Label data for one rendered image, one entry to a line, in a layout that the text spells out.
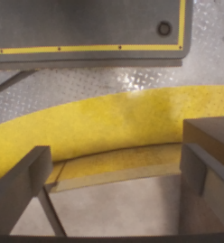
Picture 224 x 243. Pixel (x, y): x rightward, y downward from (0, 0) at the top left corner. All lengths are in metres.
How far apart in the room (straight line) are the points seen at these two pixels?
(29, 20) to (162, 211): 0.72
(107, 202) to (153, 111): 0.45
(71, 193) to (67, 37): 0.48
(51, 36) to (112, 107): 0.43
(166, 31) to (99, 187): 0.51
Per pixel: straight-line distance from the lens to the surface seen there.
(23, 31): 0.54
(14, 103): 0.93
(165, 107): 0.85
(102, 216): 0.69
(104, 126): 0.83
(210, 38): 0.93
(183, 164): 0.17
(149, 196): 0.64
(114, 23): 0.50
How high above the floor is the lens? 0.80
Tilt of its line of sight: 75 degrees down
